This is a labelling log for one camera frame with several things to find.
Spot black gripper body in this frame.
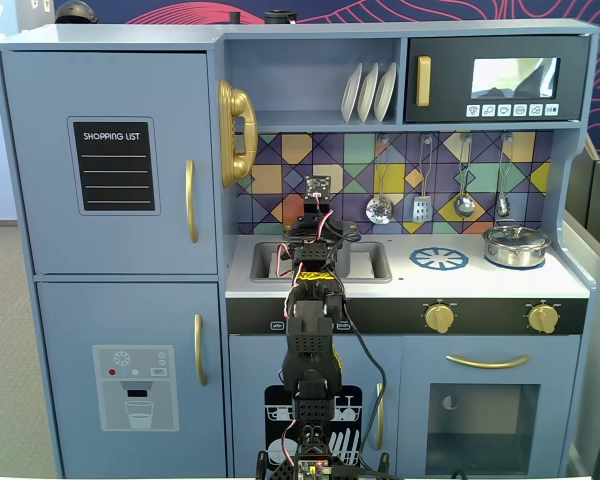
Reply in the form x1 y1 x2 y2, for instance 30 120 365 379
288 212 342 245

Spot shiny steel pot lid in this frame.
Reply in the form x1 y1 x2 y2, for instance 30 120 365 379
484 223 549 247

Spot grey toy sink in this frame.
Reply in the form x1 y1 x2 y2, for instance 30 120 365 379
249 240 394 285

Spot steel skimmer spoon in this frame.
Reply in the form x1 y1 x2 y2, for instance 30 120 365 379
364 134 396 226

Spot colourful tile backsplash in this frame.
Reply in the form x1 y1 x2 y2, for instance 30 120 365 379
235 131 554 236

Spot steel slotted spatula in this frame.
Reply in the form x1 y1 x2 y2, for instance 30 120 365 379
411 133 436 224

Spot white toy plate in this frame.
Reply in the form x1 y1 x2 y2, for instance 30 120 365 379
356 62 380 124
340 62 364 124
373 61 398 123

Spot gold toy telephone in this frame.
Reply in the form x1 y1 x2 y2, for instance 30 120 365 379
217 78 259 190

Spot blue dishwasher door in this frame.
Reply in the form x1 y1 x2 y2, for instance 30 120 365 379
228 334 403 476

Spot steel ladle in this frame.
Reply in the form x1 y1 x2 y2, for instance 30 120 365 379
452 132 477 219

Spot gold stove knob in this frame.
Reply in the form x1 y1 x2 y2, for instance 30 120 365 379
423 303 456 334
526 303 561 335

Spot black dishwasher sticker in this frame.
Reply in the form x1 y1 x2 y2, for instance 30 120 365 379
263 383 364 469

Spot silver toy whisk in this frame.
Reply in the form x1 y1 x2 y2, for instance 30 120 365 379
495 132 514 219

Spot black stove control panel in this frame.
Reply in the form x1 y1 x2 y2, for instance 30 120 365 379
226 297 590 336

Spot black shopping list board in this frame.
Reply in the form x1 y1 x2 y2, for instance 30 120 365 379
67 116 162 216

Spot black microwave door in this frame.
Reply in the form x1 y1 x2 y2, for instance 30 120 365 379
403 34 592 124

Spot blue oven door with window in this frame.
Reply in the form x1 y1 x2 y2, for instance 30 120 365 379
401 334 581 476

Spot grey water dispenser sticker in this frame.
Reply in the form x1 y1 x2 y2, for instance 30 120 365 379
91 344 180 433

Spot robot controller board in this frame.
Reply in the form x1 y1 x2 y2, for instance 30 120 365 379
297 457 332 480

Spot blue freezer door with dispenser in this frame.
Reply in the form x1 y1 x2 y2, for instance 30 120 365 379
35 281 227 479

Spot blue toy kitchen unit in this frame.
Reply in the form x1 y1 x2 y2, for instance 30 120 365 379
0 18 600 479

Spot large blue fridge door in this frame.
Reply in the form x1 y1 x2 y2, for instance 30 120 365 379
0 49 219 276

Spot black helmet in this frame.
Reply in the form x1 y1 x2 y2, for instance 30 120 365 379
54 0 100 25

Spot small wrist camera board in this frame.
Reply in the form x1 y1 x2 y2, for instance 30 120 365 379
303 174 332 216

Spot red white servo wires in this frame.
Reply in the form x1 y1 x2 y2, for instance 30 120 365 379
275 192 334 466

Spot gold fridge door handle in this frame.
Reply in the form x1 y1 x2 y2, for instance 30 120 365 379
184 158 200 245

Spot black cable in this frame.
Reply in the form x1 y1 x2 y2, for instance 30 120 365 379
329 279 389 474

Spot gold freezer door handle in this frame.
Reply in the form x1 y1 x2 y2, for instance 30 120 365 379
193 313 209 387

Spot gold dishwasher handle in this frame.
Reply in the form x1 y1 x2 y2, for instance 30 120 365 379
374 382 385 451

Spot gold oven handle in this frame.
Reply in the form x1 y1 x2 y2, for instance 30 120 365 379
445 353 533 370

